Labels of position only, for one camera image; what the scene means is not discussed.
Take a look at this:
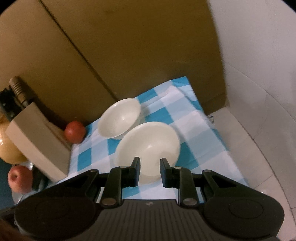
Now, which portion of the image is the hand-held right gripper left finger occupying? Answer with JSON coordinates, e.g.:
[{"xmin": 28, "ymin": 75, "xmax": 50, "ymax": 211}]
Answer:
[{"xmin": 60, "ymin": 157, "xmax": 141, "ymax": 207}]

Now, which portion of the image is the red yellow apple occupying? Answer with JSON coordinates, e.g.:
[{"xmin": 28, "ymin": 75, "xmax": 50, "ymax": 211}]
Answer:
[{"xmin": 8, "ymin": 165, "xmax": 34, "ymax": 194}]

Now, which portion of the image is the wooden knife block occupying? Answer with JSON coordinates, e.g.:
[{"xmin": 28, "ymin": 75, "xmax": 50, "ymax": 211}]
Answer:
[{"xmin": 5, "ymin": 102, "xmax": 73, "ymax": 182}]

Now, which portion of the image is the blue white checkered tablecloth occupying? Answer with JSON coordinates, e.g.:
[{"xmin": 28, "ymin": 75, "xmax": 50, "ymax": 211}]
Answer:
[{"xmin": 55, "ymin": 76, "xmax": 249, "ymax": 201}]

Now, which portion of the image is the brown wooden cabinet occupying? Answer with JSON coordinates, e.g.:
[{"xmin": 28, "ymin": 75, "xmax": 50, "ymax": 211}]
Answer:
[{"xmin": 0, "ymin": 0, "xmax": 226, "ymax": 131}]

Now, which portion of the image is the cream bowl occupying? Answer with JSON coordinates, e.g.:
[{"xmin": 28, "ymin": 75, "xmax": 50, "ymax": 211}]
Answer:
[
  {"xmin": 115, "ymin": 122, "xmax": 181, "ymax": 186},
  {"xmin": 97, "ymin": 98, "xmax": 141, "ymax": 139}
]

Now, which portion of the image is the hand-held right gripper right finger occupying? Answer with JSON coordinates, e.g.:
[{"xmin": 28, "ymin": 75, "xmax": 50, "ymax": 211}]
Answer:
[{"xmin": 160, "ymin": 158, "xmax": 241, "ymax": 207}]

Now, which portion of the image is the red tomato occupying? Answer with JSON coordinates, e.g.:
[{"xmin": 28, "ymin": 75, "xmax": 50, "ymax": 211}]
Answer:
[{"xmin": 64, "ymin": 120, "xmax": 87, "ymax": 144}]

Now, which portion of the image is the pomelo in yellow net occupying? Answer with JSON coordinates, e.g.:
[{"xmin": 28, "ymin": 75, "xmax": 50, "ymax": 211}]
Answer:
[{"xmin": 0, "ymin": 116, "xmax": 28, "ymax": 164}]

